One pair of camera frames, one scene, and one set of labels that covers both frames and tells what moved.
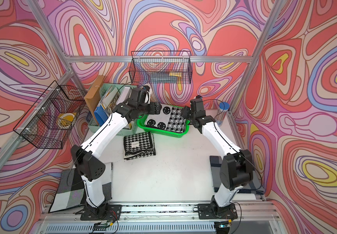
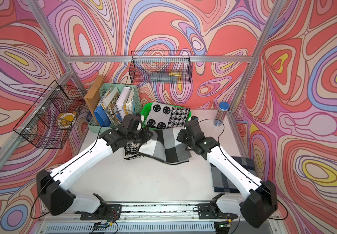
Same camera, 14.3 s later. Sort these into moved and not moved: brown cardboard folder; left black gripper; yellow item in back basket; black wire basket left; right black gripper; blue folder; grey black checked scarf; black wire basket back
Moved: grey black checked scarf; right black gripper; left black gripper
Not moved: blue folder; yellow item in back basket; black wire basket left; black wire basket back; brown cardboard folder
